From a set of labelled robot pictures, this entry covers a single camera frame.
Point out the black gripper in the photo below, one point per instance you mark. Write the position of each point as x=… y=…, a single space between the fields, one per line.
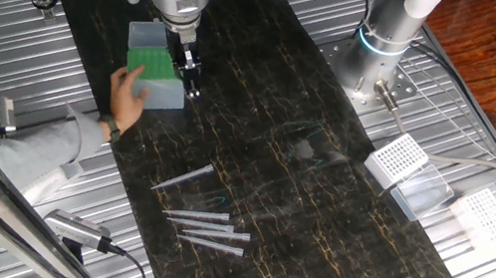
x=188 y=66

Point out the green pipette tip holder box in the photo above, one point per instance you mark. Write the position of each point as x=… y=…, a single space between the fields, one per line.
x=154 y=63

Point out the grey sleeved forearm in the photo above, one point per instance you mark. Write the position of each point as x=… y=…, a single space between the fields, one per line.
x=38 y=154

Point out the white tip rack left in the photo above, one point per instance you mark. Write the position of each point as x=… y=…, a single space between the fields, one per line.
x=396 y=159

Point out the white tip rack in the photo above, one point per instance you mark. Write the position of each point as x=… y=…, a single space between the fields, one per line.
x=396 y=159
x=485 y=216

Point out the white tip rack right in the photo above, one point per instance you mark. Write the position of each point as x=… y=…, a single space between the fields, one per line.
x=485 y=216

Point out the person's bare hand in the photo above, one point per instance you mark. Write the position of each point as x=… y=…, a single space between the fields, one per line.
x=125 y=101

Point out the dark wristwatch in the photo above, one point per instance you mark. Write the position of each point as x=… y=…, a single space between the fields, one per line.
x=112 y=129

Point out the black marble pattern mat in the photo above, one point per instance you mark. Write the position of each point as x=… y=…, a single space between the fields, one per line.
x=274 y=163

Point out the silver depth camera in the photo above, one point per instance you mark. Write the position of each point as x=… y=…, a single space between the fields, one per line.
x=74 y=227

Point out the small silver camera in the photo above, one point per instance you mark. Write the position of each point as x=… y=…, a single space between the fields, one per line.
x=5 y=114

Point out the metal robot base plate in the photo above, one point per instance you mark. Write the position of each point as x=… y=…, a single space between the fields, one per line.
x=400 y=86

